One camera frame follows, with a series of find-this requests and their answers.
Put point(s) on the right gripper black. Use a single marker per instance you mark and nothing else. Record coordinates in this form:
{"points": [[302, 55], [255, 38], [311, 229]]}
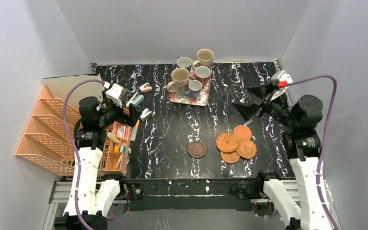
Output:
{"points": [[263, 102]]}

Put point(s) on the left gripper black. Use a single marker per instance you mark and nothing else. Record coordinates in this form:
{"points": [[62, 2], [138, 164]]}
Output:
{"points": [[128, 112]]}

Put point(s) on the light wooden coaster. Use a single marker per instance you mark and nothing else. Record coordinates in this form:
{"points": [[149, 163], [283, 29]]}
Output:
{"points": [[230, 158], [242, 132]]}

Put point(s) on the woven rattan coaster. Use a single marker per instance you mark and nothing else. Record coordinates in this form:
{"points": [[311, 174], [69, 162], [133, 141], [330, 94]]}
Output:
{"points": [[246, 149], [227, 142]]}

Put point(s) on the dark walnut wooden coaster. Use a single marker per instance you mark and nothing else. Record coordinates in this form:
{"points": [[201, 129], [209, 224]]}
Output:
{"points": [[196, 149]]}

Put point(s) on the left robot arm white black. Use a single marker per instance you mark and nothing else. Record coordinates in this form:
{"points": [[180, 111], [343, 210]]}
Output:
{"points": [[89, 202]]}

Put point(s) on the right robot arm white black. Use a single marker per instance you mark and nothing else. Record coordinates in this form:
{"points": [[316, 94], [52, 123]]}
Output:
{"points": [[303, 147]]}

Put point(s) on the orange capped glue stick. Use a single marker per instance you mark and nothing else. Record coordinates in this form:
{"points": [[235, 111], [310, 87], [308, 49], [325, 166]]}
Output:
{"points": [[134, 131]]}

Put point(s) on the blue white stapler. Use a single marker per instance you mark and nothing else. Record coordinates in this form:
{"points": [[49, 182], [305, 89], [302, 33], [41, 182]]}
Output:
{"points": [[135, 100]]}

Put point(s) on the orange desk organizer tray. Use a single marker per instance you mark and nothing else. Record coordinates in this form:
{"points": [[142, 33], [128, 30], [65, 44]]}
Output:
{"points": [[115, 155]]}

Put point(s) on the pink mini stapler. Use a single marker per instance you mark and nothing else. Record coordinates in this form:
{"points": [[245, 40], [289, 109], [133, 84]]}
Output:
{"points": [[145, 88]]}

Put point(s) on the pink floral mug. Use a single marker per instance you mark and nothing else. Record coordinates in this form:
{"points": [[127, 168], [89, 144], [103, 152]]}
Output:
{"points": [[201, 74]]}

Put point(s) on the small grey heart mug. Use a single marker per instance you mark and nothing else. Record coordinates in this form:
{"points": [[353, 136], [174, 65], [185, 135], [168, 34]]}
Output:
{"points": [[194, 89]]}

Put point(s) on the beige mug front left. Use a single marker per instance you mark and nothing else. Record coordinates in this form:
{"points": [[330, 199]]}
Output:
{"points": [[179, 83]]}

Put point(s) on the tall beige mug rear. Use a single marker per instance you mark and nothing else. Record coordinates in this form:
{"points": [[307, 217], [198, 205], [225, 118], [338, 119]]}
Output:
{"points": [[204, 58]]}

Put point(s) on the blue mug white inside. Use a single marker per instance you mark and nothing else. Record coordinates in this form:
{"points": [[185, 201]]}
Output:
{"points": [[184, 62]]}

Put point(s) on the orange mesh file rack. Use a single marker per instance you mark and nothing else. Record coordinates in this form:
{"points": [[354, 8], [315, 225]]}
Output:
{"points": [[45, 142]]}

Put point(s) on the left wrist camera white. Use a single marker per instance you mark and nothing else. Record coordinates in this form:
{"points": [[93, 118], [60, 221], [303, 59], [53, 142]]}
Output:
{"points": [[116, 94]]}

